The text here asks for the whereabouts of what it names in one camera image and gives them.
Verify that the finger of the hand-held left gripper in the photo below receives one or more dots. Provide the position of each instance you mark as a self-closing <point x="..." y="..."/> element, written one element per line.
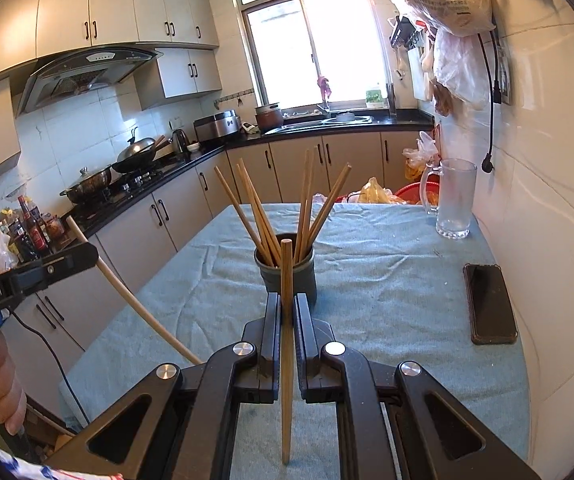
<point x="62" y="265"/>

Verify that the grey-green table cloth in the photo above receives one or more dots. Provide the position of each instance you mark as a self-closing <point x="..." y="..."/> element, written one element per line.
<point x="392" y="285"/>

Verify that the brown clay pot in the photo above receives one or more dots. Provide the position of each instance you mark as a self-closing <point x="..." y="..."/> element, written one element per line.
<point x="269" y="119"/>

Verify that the red plastic basin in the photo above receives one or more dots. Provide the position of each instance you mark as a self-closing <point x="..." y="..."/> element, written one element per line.
<point x="414" y="192"/>

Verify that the steel cooking pot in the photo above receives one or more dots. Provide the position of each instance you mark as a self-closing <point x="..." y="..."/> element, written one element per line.
<point x="87" y="185"/>

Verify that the hanging white plastic bag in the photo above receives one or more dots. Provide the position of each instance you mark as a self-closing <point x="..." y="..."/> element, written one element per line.
<point x="459" y="70"/>

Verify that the black electric kettle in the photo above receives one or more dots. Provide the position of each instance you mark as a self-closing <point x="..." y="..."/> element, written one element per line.
<point x="180" y="141"/>

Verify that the orange plastic bag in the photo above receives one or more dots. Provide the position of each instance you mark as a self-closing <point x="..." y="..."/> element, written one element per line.
<point x="379" y="192"/>

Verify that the person's printed clothing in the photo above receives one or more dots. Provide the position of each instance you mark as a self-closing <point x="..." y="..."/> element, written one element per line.
<point x="52" y="470"/>

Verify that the steel kitchen sink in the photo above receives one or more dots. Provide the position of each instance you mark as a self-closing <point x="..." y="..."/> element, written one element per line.
<point x="327" y="121"/>

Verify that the group of sauce bottles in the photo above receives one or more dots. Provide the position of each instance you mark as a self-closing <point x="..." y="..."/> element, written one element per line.
<point x="32" y="230"/>

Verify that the clear plastic bag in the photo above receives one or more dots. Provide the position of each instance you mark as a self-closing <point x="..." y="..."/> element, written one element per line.
<point x="419" y="155"/>

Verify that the dark grey utensil holder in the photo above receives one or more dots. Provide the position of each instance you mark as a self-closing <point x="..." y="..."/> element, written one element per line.
<point x="302" y="275"/>

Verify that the black smartphone in case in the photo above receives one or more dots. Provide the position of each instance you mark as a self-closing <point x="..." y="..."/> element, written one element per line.
<point x="489" y="305"/>

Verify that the long wooden chopstick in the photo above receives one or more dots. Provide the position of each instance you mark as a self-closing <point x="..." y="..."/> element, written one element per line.
<point x="132" y="300"/>
<point x="287" y="280"/>

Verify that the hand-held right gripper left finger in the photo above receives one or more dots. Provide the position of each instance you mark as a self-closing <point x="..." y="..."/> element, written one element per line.
<point x="273" y="332"/>

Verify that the clear glass mug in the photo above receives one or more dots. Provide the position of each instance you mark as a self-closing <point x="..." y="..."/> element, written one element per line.
<point x="454" y="200"/>

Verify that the faucet with pink cloth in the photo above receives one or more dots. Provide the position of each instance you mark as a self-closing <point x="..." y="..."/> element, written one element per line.
<point x="324" y="87"/>

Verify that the wall knife rack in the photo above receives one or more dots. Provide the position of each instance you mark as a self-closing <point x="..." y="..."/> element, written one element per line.
<point x="406" y="30"/>

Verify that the beige upper kitchen cabinets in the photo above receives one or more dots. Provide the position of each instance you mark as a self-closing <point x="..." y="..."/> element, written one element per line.
<point x="117" y="5"/>

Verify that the glass range hood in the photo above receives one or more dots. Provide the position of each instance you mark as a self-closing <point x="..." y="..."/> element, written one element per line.
<point x="87" y="72"/>

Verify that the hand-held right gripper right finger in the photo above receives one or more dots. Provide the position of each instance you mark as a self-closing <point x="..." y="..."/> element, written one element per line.
<point x="301" y="332"/>

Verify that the black wok with lid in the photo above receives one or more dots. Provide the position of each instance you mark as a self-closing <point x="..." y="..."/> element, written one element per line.
<point x="137" y="152"/>

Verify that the set of wooden chopsticks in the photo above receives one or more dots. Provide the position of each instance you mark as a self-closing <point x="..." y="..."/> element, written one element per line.
<point x="259" y="225"/>

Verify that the black gas stove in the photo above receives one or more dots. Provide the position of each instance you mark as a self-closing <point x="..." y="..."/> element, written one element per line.
<point x="132" y="180"/>

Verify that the white cutting board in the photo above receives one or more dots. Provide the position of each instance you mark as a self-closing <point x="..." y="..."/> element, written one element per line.
<point x="419" y="75"/>

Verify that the kitchen window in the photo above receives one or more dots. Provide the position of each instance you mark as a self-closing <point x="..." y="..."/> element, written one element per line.
<point x="312" y="35"/>

